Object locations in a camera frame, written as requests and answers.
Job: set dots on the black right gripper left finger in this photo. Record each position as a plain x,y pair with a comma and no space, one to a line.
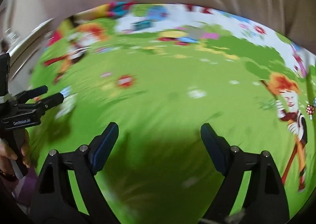
53,200

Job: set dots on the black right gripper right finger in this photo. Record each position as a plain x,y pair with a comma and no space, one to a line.
251,191

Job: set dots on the person left hand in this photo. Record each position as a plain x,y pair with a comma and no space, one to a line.
7,154

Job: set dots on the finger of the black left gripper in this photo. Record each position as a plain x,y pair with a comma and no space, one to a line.
26,95
47,103

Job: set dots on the teal small tin box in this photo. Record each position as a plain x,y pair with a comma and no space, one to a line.
140,25

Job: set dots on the colourful cartoon green bedsheet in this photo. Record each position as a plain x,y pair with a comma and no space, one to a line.
254,86

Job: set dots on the silver cube box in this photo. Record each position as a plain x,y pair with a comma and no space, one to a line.
194,32

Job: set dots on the cream ornate dressing table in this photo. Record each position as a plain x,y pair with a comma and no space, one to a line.
22,51

